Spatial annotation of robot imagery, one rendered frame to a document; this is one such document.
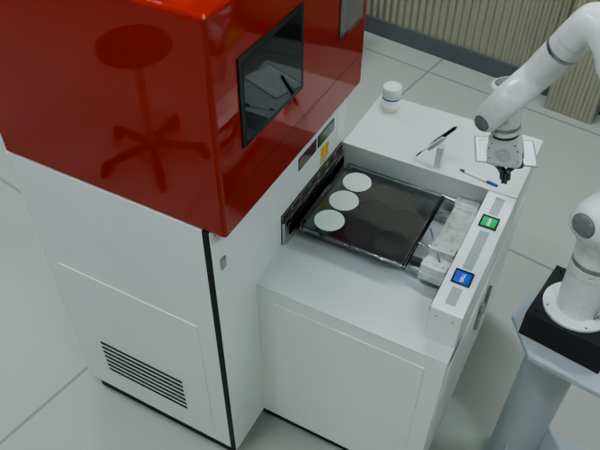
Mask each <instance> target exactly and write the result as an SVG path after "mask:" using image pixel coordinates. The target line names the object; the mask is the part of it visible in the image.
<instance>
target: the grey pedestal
mask: <svg viewBox="0 0 600 450"><path fill-rule="evenodd" d="M537 295H538V293H535V294H529V295H525V296H524V298H523V299H522V301H521V303H520V304H519V306H518V307H517V309H516V310H515V312H514V313H513V315H512V323H513V326H514V327H515V330H516V332H517V335H518V337H519V340H520V342H521V345H522V348H523V350H524V353H525V355H524V357H523V360H522V362H521V366H520V368H519V370H518V372H517V375H516V377H515V379H514V382H513V384H512V387H511V390H510V392H509V394H508V397H507V398H506V401H505V403H504V407H503V409H502V411H501V413H500V416H499V418H498V421H497V423H496V426H495V428H494V431H493V432H492V433H491V435H490V437H489V438H488V440H487V442H486V444H485V445H484V446H483V448H482V450H589V449H587V448H585V447H584V446H582V445H580V444H579V443H577V442H575V441H574V440H572V439H570V438H568V437H566V436H564V435H563V434H562V433H560V432H558V431H556V430H555V429H552V428H551V427H549V426H550V424H551V422H552V420H553V418H554V417H555V415H556V413H557V411H558V409H559V407H560V405H561V403H562V401H563V399H564V398H565V396H566V394H567V392H568V390H569V388H570V386H571V384H573V385H575V386H576V387H578V388H581V389H583V390H585V391H587V392H588V393H589V394H591V395H593V396H596V397H598V398H600V371H599V373H598V374H596V373H595V372H593V371H591V370H589V369H587V368H585V367H583V366H581V365H579V364H578V363H576V362H574V361H572V360H570V359H568V358H566V357H564V356H562V355H560V354H558V353H556V352H555V351H553V350H551V349H549V348H547V347H545V346H543V345H541V344H539V343H538V342H536V341H534V340H532V339H530V338H528V337H525V336H524V335H522V334H521V333H519V329H520V327H521V323H522V321H523V318H524V316H525V313H526V311H527V310H528V309H529V307H530V305H531V304H532V302H533V301H534V299H535V298H536V296H537Z"/></svg>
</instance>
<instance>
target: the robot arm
mask: <svg viewBox="0 0 600 450"><path fill-rule="evenodd" d="M589 50H591V52H592V55H593V57H594V62H595V67H596V73H597V75H598V77H599V78H600V2H592V3H588V4H584V5H582V6H581V7H580V8H579V9H578V10H577V11H575V12H574V13H573V14H572V15H571V16H570V17H569V18H568V19H567V20H566V21H565V22H564V23H563V24H562V25H561V26H560V27H559V28H558V29H557V30H556V32H555V33H554V34H553V35H552V36H551V37H550V38H549V39H548V40H547V41H546V42H545V43H544V44H543V45H542V46H541V47H540V48H539V49H538V50H537V51H536V52H535V53H534V54H533V55H532V56H531V57H530V58H529V59H528V60H527V61H526V62H525V63H524V64H523V65H522V66H521V67H520V68H519V69H518V70H517V71H516V72H515V73H513V74H512V75H511V76H505V77H500V78H497V79H495V80H493V81H492V82H491V85H490V96H489V97H488V98H487V99H486V100H485V101H484V102H483V103H482V104H481V105H480V107H479V108H478V109H477V111H476V112H475V114H474V124H475V126H476V128H477V129H478V130H480V131H482V132H490V133H489V136H488V141H487V164H490V165H494V166H495V167H496V168H497V169H498V172H499V179H500V180H501V184H507V182H508V180H509V181H510V179H511V171H513V170H515V169H522V168H523V167H524V162H523V159H524V145H523V138H522V134H521V111H522V108H523V107H524V106H525V105H526V104H528V103H529V102H530V101H532V100H533V99H534V98H535V97H537V96H538V95H539V94H541V93H542V92H543V91H544V90H546V89H547V88H548V87H550V86H551V85H552V84H553V83H554V82H556V81H557V80H558V79H559V78H560V77H561V76H562V75H563V74H564V73H565V72H566V71H567V70H568V69H570V68H571V67H572V66H573V65H574V64H575V63H576V62H577V61H578V60H580V59H581V58H582V57H583V56H584V55H585V54H586V53H587V52H588V51H589ZM505 167H507V169H506V168H505ZM569 226H570V229H571V231H572V233H573V234H574V236H575V238H576V245H575V246H574V249H573V252H572V255H571V258H570V261H569V264H568V266H567V269H566V272H565V274H564V276H563V279H562V282H558V283H554V284H553V285H551V286H550V287H548V288H547V289H546V291H545V293H544V294H543V299H542V304H543V307H544V309H545V311H546V313H547V315H548V316H549V317H550V318H551V319H552V320H553V321H554V322H556V323H557V324H558V325H560V326H562V327H564V328H566V329H569V330H572V331H575V332H580V333H595V332H598V331H600V190H598V191H596V192H595V193H593V194H591V195H589V196H586V197H585V198H583V199H582V200H580V201H579V202H578V203H577V204H576V205H575V207H574V208H573V209H572V211H571V214H570V218H569Z"/></svg>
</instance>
